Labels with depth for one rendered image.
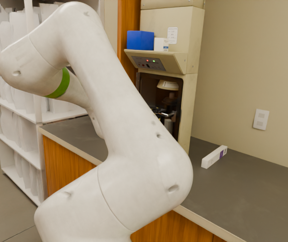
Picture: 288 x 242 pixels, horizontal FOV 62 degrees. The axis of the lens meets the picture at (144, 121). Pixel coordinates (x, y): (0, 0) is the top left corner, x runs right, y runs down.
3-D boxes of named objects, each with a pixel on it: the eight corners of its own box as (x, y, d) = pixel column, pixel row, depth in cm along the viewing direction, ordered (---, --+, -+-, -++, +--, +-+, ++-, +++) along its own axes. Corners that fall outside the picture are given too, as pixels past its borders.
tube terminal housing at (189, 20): (159, 134, 167) (168, 16, 144) (200, 149, 147) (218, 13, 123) (135, 144, 149) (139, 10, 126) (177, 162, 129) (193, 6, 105)
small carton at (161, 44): (159, 51, 118) (160, 38, 116) (168, 51, 116) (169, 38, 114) (153, 51, 114) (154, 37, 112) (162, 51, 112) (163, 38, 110)
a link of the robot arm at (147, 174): (204, 185, 32) (74, -22, 55) (105, 244, 34) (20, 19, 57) (211, 189, 43) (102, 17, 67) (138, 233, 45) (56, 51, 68)
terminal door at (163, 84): (136, 137, 147) (138, 71, 135) (176, 153, 128) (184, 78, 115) (135, 137, 146) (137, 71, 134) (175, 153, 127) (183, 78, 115)
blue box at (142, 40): (139, 49, 130) (140, 31, 128) (153, 50, 124) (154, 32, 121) (126, 49, 123) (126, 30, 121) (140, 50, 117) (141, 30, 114)
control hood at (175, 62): (138, 67, 135) (138, 49, 132) (186, 74, 115) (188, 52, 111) (123, 68, 127) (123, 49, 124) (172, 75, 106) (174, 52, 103)
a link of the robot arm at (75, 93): (45, 105, 72) (76, 87, 71) (31, 75, 75) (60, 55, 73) (95, 120, 107) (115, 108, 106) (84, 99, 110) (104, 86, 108)
